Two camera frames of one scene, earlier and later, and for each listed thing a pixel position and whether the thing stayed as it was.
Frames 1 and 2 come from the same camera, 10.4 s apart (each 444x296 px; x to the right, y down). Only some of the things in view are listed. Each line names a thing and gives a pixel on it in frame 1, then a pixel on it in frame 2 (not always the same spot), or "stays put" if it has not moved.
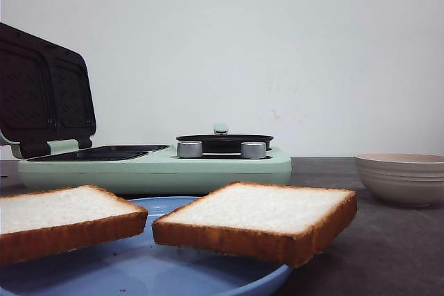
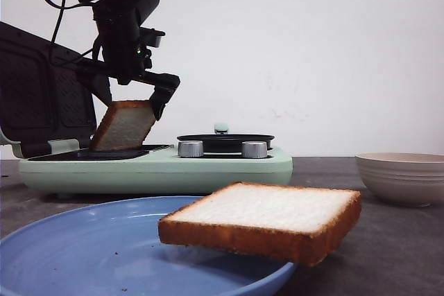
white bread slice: (45, 222) → (125, 124)
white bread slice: (283, 224) stays put
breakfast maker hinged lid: (45, 94) stays put
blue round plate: (135, 266) stays put
